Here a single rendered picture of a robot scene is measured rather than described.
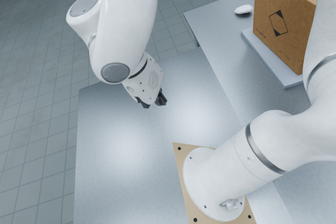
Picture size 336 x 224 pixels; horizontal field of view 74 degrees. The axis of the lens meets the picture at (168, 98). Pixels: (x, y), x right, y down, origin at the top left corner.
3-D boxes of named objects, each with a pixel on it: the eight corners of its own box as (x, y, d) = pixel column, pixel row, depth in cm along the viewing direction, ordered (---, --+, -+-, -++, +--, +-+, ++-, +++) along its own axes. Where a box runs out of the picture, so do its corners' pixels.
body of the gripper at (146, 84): (134, 81, 46) (157, 107, 54) (151, 43, 50) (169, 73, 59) (107, 80, 49) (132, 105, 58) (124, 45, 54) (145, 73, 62)
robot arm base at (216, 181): (253, 218, 57) (318, 190, 46) (195, 226, 47) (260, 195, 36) (225, 150, 69) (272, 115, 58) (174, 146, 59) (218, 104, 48)
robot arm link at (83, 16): (146, 60, 44) (137, 34, 50) (107, 5, 34) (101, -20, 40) (110, 80, 45) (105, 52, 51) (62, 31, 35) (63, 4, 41)
